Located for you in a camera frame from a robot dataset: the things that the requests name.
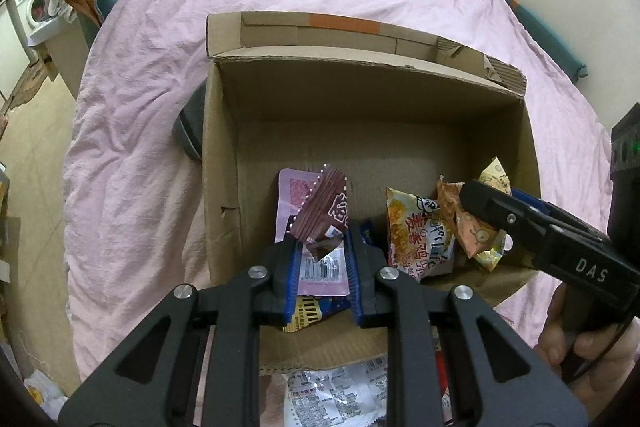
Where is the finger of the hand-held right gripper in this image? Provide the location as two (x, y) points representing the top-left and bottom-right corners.
(510, 188), (608, 242)
(459, 179), (556, 268)

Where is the brown cardboard box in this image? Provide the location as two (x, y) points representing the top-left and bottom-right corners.
(201, 11), (542, 370)

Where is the white plastic bag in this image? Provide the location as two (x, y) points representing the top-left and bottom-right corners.
(22, 369), (68, 423)

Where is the yellow white snack bag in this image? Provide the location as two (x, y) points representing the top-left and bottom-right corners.
(385, 187), (458, 280)

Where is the white washing machine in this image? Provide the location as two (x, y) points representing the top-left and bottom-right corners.
(11, 0), (53, 32)

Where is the pink blanket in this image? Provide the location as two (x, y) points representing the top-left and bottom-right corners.
(62, 0), (618, 388)

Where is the pink maroon snack packet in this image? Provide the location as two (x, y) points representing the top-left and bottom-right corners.
(274, 164), (351, 298)

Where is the person's right hand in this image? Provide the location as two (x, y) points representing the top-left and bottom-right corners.
(532, 279), (640, 408)

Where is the red snack packet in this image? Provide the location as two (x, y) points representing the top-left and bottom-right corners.
(432, 349), (453, 423)

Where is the yellow blue snack packet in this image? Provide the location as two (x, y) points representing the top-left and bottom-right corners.
(282, 294), (326, 333)

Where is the dark grey cloth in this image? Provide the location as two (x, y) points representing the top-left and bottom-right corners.
(172, 79), (207, 162)

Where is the brown floor mat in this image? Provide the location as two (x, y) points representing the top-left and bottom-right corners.
(7, 57), (51, 108)

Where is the orange cartoon snack packet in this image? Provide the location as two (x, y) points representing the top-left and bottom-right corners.
(436, 177), (501, 258)

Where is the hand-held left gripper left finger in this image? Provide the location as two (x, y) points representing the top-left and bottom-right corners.
(57, 234), (303, 427)

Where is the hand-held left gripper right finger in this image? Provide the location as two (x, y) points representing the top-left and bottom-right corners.
(345, 222), (588, 427)

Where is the white printed snack packet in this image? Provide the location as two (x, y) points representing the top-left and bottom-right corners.
(282, 354), (390, 427)

